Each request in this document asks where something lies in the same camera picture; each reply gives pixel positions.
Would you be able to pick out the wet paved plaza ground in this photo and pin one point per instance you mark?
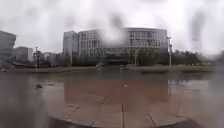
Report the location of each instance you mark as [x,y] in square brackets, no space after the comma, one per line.
[116,96]

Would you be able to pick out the large grey multi-storey building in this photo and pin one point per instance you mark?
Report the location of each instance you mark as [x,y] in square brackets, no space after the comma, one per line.
[140,40]

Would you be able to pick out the pale lamp pole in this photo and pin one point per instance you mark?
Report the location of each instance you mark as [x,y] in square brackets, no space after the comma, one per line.
[170,50]

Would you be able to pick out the row of trees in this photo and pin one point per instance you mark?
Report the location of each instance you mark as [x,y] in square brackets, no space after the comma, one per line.
[186,57]

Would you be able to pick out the thin pole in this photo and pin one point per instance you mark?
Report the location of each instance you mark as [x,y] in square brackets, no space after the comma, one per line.
[36,58]

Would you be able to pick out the low pale building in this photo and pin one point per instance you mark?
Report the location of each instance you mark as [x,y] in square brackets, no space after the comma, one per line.
[23,54]

